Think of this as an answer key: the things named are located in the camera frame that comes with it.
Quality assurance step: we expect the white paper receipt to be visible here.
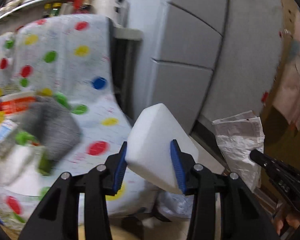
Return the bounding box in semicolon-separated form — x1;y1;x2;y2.
212;111;265;191

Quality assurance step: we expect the grey fluffy cloth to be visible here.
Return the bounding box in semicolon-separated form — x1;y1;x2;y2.
20;96;82;162

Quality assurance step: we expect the white foam sponge block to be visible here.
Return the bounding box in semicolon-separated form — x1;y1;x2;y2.
125;103;199;194

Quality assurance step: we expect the metal kitchen shelf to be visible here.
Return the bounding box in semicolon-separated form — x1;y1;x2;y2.
0;0;93;26

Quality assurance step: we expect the person's right hand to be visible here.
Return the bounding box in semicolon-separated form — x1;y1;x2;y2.
273;204;300;235

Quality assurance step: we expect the yellow wooden door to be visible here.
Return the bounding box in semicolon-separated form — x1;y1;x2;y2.
261;0;300;170

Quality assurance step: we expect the dark green bottle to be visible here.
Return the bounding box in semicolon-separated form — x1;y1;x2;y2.
38;152;54;176

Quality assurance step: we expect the white crumpled tissue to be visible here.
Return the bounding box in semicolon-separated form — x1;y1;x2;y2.
0;145;45;186

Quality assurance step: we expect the pink hanging cloth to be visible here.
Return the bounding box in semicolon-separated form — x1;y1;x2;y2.
273;11;300;130

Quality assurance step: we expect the blue white milk carton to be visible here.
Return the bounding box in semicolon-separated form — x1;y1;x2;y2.
0;119;18;158

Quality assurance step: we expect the grey refrigerator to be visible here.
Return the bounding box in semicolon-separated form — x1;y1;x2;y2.
127;0;283;132

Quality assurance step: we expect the orange white paper noodle bowl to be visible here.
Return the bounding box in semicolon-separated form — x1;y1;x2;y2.
0;91;36;116

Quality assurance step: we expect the balloon print plastic sheet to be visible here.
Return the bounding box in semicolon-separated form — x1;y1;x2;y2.
0;13;161;230

